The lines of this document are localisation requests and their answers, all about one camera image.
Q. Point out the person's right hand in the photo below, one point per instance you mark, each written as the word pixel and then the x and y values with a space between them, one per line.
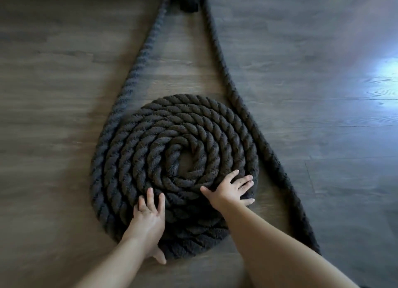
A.
pixel 228 194

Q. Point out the person's left forearm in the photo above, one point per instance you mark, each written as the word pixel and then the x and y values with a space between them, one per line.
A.
pixel 112 269

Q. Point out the person's right forearm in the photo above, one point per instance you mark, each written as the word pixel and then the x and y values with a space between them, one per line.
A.
pixel 280 253

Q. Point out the person's left hand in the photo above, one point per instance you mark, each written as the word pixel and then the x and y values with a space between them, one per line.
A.
pixel 147 225

